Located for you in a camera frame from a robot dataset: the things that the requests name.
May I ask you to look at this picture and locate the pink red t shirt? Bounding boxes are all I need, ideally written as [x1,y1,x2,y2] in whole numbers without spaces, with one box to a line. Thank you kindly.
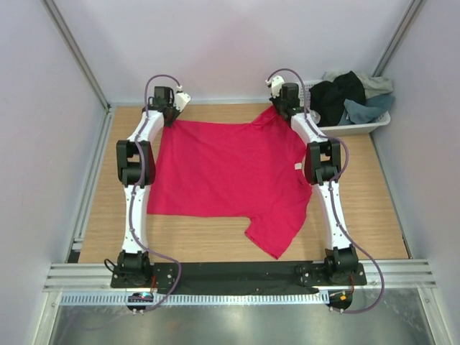
[147,107,312,259]

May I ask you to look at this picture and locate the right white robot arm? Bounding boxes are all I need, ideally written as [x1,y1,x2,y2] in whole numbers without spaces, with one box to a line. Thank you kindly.
[267,75,359,285]

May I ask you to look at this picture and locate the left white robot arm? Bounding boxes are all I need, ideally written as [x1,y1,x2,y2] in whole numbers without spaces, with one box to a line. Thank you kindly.
[111,86,190,288]

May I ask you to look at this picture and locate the black t shirt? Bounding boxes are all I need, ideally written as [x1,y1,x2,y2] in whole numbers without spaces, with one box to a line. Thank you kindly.
[309,71,366,127]

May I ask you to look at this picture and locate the blue t shirt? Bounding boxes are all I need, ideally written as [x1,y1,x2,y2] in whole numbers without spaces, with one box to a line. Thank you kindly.
[339,94,395,126]

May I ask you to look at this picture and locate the white plastic laundry basket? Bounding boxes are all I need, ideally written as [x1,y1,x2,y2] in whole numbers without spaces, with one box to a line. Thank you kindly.
[296,80,391,137]

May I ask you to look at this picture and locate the grey green t shirt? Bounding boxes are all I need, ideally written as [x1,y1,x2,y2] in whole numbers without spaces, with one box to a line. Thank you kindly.
[323,70,394,99]

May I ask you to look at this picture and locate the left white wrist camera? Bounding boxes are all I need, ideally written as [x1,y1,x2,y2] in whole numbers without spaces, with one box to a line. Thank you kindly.
[173,85,191,112]

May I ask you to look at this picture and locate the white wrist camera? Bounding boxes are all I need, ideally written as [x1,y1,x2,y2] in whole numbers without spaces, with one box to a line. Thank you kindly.
[173,85,191,112]
[265,75,285,98]

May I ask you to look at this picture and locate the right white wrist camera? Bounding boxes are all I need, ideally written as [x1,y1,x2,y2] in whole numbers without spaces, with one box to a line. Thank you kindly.
[265,75,285,98]

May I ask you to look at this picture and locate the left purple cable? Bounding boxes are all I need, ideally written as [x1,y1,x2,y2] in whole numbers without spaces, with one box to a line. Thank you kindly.
[129,74,184,313]

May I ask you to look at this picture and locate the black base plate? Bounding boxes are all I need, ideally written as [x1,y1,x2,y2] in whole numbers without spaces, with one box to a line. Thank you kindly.
[131,261,367,309]

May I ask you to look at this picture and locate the white slotted cable duct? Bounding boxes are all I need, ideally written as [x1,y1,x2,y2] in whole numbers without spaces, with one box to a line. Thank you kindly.
[60,291,329,306]

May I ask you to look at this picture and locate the aluminium rail frame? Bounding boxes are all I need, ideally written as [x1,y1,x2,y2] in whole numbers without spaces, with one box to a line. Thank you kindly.
[44,259,436,295]

